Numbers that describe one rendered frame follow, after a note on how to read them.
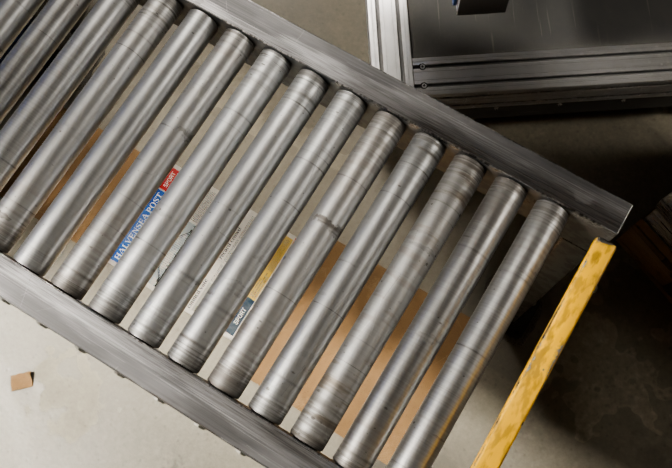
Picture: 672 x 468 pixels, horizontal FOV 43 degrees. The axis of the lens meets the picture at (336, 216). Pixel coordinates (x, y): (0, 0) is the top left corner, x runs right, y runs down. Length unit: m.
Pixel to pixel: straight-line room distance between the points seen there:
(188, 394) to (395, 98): 0.50
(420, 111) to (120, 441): 1.10
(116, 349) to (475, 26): 1.14
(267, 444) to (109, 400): 0.92
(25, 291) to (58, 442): 0.85
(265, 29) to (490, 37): 0.79
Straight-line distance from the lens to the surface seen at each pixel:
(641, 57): 1.98
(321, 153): 1.19
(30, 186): 1.26
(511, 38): 1.95
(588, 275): 1.16
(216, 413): 1.13
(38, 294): 1.22
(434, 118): 1.21
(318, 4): 2.21
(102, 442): 2.00
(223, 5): 1.30
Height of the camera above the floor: 1.92
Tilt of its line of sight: 74 degrees down
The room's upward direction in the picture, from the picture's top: 7 degrees counter-clockwise
